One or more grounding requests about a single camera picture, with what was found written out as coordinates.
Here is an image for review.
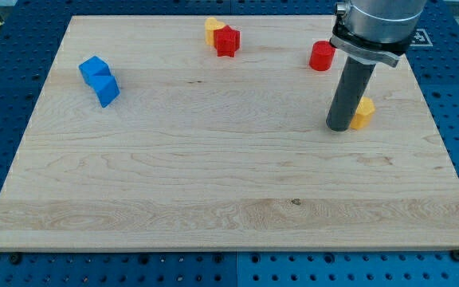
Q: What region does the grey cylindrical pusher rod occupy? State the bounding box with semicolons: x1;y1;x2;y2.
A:
326;57;375;132

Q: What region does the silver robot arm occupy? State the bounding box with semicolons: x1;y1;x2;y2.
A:
326;0;426;132

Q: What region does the yellow heart block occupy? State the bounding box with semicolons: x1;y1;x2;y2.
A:
204;17;226;46

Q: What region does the yellow hexagon block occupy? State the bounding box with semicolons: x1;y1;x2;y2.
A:
350;96;375;130

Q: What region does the red cylinder block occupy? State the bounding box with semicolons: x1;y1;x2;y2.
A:
309;41;335;71

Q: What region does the red star block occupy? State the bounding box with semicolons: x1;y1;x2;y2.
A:
214;26;241;57

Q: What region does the wooden board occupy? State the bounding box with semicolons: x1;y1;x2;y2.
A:
0;16;459;253

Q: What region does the blue triangular block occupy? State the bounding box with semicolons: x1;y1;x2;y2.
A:
90;76;120;108

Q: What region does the blue cube block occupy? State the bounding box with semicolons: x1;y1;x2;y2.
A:
78;56;112;85

